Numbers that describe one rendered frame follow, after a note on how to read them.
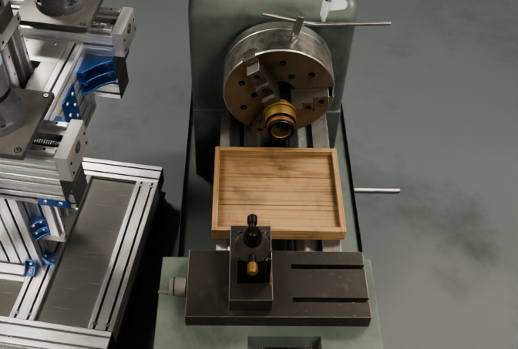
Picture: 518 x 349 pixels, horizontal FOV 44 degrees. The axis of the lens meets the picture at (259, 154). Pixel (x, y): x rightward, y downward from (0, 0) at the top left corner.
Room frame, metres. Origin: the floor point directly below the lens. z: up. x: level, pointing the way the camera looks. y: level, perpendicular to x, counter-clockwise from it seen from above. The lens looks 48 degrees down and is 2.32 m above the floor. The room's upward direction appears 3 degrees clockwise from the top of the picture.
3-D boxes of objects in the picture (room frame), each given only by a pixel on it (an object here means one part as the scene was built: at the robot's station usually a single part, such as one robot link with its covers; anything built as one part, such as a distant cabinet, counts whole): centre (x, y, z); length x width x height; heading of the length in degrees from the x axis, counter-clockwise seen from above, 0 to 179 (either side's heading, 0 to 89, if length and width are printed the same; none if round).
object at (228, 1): (1.78, 0.00, 1.06); 0.59 x 0.48 x 0.39; 3
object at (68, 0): (1.59, 0.61, 1.21); 0.15 x 0.15 x 0.10
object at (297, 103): (1.31, -0.14, 1.09); 0.12 x 0.11 x 0.05; 93
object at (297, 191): (1.13, -0.06, 0.89); 0.36 x 0.30 x 0.04; 93
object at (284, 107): (1.23, -0.05, 1.08); 0.09 x 0.09 x 0.09; 3
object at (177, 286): (0.78, 0.19, 0.95); 0.07 x 0.04 x 0.04; 93
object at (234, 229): (0.81, 0.00, 1.00); 0.20 x 0.10 x 0.05; 3
